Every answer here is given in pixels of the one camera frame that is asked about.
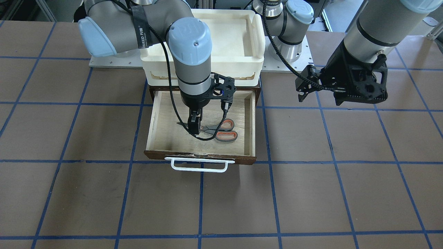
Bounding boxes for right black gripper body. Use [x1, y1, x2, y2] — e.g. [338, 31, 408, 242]
[180, 91, 210, 114]

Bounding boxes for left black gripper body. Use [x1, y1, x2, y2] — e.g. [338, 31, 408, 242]
[323, 41, 388, 106]

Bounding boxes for grey orange scissors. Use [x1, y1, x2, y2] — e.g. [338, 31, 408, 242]
[200, 118, 238, 142]

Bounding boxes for wooden drawer with white handle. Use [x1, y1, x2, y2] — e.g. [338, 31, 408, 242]
[144, 91, 257, 170]

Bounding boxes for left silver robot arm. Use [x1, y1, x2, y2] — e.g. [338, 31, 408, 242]
[249, 0, 442, 105]

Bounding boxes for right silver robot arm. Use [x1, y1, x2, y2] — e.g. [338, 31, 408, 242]
[79, 0, 212, 135]

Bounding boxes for dark wooden cabinet box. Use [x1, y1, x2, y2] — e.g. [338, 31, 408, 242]
[148, 76, 261, 99]

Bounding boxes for white plastic tray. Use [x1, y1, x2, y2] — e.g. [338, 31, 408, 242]
[140, 9, 266, 87]

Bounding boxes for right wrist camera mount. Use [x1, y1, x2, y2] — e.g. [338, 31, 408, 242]
[209, 73, 237, 111]

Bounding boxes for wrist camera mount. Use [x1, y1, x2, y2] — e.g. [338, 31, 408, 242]
[209, 73, 237, 111]
[295, 64, 328, 102]

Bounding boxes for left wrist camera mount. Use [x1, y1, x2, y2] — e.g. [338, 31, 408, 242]
[295, 64, 328, 102]

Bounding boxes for black braided cable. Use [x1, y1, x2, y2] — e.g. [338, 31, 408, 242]
[114, 0, 229, 141]

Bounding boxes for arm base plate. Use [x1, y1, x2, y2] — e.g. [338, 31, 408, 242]
[261, 36, 314, 73]
[89, 49, 143, 69]

